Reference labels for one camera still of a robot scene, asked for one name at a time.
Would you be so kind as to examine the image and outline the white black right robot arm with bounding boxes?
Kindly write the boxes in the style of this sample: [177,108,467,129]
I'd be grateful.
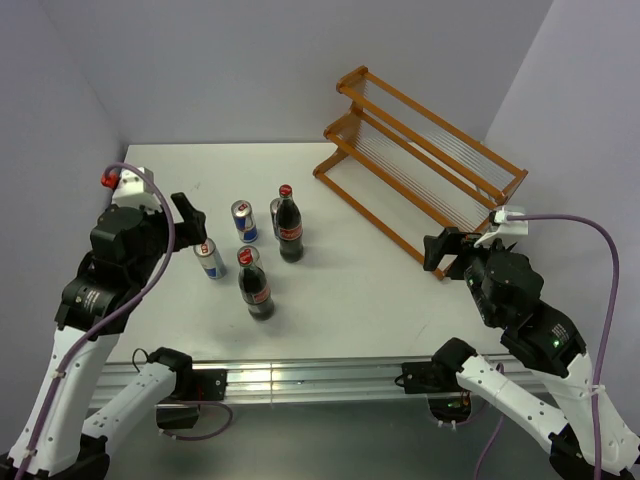
[423,227,639,479]

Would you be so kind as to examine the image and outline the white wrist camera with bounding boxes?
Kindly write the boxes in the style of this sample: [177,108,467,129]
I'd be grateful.
[101,169,159,211]
[474,205,528,248]

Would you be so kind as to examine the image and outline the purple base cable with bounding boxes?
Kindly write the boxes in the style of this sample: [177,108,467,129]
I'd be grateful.
[130,348,234,442]
[452,362,506,480]

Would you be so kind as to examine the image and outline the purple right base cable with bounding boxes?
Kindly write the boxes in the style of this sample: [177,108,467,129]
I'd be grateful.
[452,362,506,480]

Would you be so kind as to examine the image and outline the orange wooden two-tier shelf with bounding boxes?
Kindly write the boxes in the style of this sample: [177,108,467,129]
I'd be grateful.
[313,66,528,263]

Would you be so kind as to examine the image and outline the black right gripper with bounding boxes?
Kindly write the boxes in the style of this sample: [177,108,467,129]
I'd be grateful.
[421,223,512,323]

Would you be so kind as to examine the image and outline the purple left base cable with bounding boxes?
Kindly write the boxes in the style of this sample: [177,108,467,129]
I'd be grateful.
[130,348,234,442]

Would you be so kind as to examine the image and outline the energy drink can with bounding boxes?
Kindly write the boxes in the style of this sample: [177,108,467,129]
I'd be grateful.
[231,200,258,243]
[270,198,281,240]
[193,238,226,280]

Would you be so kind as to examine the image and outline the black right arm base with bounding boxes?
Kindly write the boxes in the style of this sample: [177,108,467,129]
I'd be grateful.
[394,361,472,426]

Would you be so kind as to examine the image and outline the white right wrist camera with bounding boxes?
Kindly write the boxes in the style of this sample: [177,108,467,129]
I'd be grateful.
[474,205,528,248]

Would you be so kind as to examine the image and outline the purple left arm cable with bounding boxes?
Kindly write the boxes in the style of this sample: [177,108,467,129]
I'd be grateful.
[12,162,176,480]

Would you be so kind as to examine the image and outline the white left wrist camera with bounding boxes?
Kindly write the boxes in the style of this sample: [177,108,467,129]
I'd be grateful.
[101,169,159,211]

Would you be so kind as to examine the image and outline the cola glass bottle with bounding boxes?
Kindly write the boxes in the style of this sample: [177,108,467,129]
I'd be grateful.
[237,247,275,321]
[275,184,304,263]

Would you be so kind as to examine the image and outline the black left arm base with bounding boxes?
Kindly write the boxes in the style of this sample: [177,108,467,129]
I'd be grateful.
[156,368,228,431]

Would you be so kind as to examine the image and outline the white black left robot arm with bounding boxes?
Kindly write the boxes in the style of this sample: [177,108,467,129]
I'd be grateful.
[1,193,206,479]

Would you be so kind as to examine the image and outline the aluminium mounting rail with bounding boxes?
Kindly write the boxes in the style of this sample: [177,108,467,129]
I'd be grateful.
[89,353,551,409]

